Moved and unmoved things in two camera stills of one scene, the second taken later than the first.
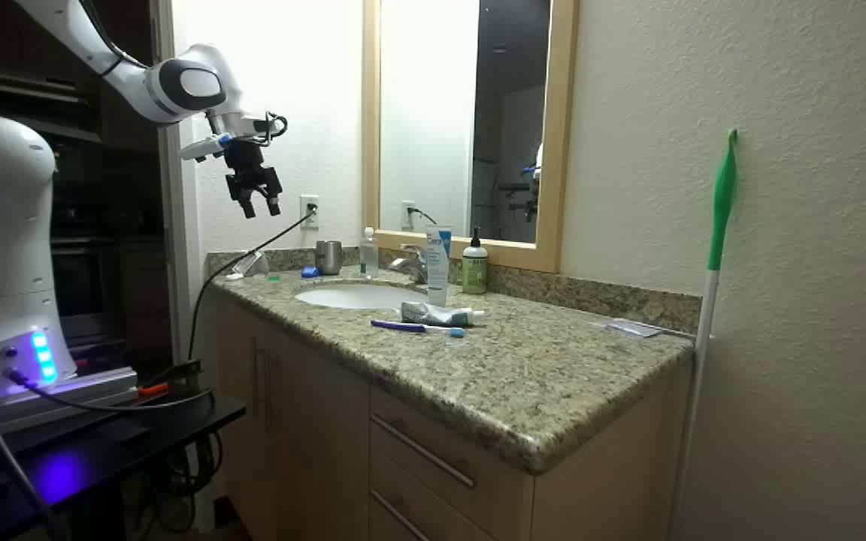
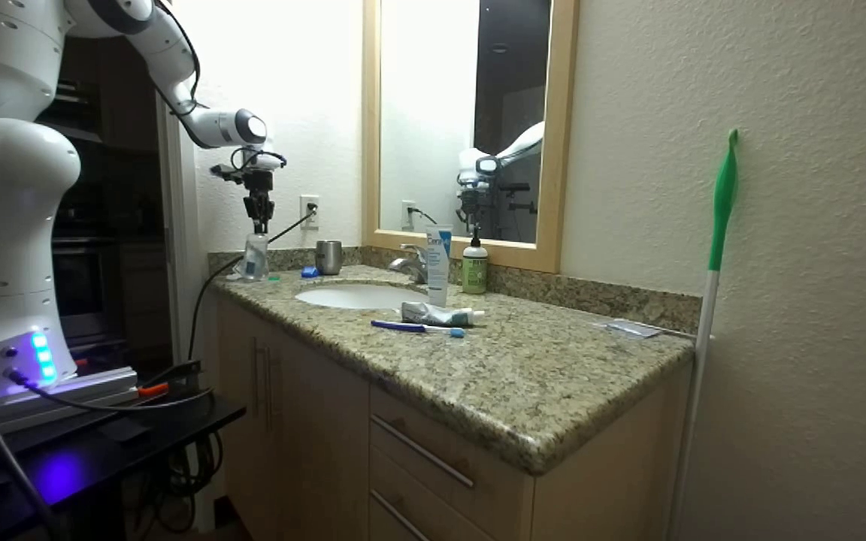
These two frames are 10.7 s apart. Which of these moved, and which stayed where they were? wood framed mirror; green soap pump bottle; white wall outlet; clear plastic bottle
Moved: clear plastic bottle
Stayed: green soap pump bottle; white wall outlet; wood framed mirror
